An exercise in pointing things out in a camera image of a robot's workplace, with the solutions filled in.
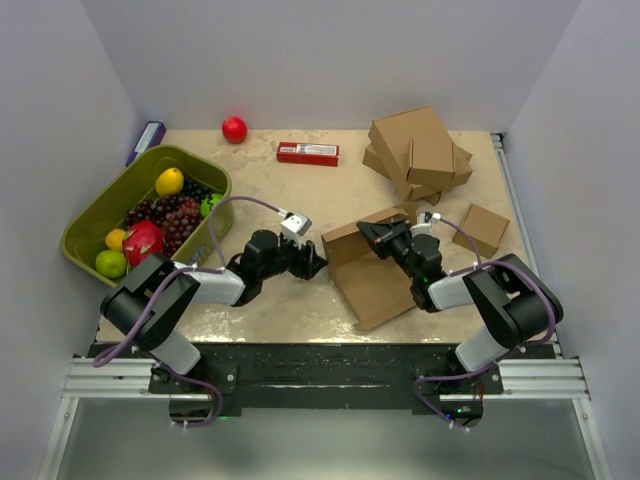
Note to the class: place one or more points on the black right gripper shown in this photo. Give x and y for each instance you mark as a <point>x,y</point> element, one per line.
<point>381,235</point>

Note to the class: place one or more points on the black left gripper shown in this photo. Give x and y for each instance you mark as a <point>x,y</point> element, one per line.
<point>307,263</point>

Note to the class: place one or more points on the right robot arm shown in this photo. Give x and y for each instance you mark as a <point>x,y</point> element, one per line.
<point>513,302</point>

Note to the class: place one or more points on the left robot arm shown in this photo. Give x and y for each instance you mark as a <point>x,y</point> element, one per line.
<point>147,305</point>

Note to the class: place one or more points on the top small cardboard box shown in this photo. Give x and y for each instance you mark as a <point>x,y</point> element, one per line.
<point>439,165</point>

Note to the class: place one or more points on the large stacked cardboard box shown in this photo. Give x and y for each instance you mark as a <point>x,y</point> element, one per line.
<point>391,135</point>

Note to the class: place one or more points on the lone small cardboard box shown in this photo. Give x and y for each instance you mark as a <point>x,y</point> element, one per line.
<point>485,227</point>

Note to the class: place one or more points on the purple flat box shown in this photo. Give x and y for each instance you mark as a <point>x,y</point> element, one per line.
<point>151,136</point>

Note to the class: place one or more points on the red rectangular carton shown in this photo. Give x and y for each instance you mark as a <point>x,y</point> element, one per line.
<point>308,154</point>

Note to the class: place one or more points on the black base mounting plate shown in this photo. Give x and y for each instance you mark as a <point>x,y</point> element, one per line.
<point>325,375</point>

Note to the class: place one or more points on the red grape bunch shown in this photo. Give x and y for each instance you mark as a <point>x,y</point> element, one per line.
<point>179,224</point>

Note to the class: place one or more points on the red apple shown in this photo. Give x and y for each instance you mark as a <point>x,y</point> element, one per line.
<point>234,129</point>

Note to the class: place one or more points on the yellow lemon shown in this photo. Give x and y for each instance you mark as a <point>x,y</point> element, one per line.
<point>170,182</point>

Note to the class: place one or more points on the dark purple grape bunch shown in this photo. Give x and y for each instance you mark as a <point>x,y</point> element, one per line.
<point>156,210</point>

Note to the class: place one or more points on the red dragon fruit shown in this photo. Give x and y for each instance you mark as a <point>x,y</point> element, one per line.
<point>141,240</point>

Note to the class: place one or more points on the small orange fruit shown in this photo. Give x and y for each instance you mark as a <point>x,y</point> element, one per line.
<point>114,239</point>

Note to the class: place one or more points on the green lime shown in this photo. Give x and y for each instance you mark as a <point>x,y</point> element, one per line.
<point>111,264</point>

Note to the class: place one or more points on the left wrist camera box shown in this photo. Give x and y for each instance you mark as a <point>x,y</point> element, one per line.
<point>294,226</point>

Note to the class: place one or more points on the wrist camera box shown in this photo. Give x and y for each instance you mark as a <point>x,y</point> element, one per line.
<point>294,226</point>
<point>425,221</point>

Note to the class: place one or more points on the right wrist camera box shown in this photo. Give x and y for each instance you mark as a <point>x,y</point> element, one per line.
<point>425,221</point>

